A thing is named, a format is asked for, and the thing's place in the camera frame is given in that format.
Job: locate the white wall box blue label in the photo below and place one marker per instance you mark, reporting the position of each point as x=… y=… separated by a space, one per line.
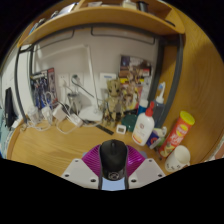
x=107 y=77

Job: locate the white power strip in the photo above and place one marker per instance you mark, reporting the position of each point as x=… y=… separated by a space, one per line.
x=76 y=120

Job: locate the white mug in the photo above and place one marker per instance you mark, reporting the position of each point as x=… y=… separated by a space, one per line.
x=178 y=159

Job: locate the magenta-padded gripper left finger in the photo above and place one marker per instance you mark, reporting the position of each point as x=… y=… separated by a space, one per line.
x=78 y=170

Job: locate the white bottle with red cap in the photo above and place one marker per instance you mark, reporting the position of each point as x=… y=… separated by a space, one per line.
x=142 y=128

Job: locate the colourful printed box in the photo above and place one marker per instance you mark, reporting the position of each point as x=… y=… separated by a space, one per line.
x=128 y=63

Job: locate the brown tree creature figurine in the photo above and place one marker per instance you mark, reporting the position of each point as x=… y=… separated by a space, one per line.
x=114 y=100

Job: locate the black flat stick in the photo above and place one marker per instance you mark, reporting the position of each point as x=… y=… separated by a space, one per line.
x=105 y=129

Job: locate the white charger block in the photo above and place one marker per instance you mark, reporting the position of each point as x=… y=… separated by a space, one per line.
x=47 y=114
x=59 y=112

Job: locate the small blue box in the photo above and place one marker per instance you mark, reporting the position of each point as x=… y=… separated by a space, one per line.
x=153 y=138

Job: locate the robot model kit box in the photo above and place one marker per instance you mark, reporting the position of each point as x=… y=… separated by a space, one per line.
x=41 y=83

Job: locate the white wall socket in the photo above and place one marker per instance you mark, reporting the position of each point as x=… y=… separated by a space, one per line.
x=63 y=81
x=80 y=81

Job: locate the red snack can yellow lid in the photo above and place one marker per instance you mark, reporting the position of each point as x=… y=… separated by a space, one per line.
x=176 y=133

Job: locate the teal checked bedding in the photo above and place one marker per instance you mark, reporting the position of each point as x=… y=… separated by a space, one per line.
x=2 y=136

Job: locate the clear glass jar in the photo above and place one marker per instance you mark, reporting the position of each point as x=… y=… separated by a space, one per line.
x=34 y=115

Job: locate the black computer mouse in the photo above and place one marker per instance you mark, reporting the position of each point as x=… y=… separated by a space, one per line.
x=113 y=156

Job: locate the metal cup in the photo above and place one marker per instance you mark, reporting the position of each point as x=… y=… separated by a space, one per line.
x=74 y=101

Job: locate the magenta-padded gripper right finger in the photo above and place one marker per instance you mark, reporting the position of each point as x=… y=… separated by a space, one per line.
x=148 y=170

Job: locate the dark green round tin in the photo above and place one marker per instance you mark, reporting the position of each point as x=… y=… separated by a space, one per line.
x=130 y=122

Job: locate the white desk lamp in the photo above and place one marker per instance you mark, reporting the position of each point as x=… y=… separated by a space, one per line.
x=91 y=114

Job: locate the wooden shelf unit dark frame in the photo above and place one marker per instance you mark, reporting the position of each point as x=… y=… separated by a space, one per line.
x=100 y=18

